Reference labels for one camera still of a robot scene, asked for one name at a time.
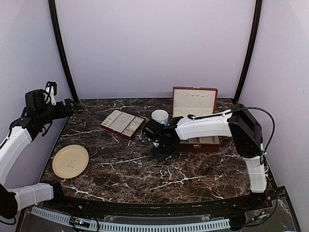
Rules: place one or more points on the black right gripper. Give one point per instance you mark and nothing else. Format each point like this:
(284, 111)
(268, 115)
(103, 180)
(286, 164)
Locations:
(160, 156)

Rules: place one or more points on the white slotted cable duct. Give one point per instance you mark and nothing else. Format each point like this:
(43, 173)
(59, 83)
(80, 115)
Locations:
(131, 224)

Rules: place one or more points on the light blue mug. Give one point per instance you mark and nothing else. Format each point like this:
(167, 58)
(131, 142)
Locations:
(160, 116)

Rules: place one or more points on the beige round plate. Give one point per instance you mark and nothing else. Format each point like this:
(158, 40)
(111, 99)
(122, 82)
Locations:
(70, 161)

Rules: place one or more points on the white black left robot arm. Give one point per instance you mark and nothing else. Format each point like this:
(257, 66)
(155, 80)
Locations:
(22, 132)

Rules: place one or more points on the brown open jewelry box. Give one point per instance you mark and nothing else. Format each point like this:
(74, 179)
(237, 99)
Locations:
(197, 101)

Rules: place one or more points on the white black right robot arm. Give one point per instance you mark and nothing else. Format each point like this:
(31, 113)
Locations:
(238, 123)

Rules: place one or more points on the black right corner post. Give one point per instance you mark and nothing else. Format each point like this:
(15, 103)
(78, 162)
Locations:
(249, 52)

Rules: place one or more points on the black left corner post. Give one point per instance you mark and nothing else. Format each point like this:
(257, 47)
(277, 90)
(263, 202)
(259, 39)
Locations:
(61, 49)

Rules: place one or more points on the black front table rail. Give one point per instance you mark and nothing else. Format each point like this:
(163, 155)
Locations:
(232, 207)

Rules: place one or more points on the black corner post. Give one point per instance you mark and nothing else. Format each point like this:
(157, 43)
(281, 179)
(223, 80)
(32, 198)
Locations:
(249, 52)
(61, 49)

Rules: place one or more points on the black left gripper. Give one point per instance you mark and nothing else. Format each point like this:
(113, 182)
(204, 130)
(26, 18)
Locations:
(61, 112)

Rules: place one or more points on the brown jewelry tray insert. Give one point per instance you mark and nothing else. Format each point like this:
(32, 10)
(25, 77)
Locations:
(128, 129)

